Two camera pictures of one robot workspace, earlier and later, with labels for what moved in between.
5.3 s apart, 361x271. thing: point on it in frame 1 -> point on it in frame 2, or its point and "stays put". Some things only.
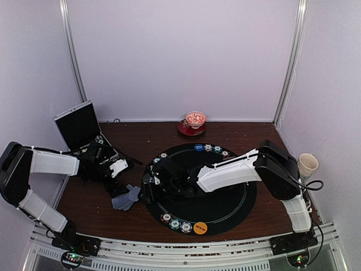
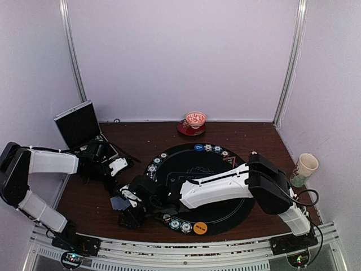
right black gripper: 150,193 -> 125,214
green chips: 175,223 stays put
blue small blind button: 198,147 stays put
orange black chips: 225,153 stays put
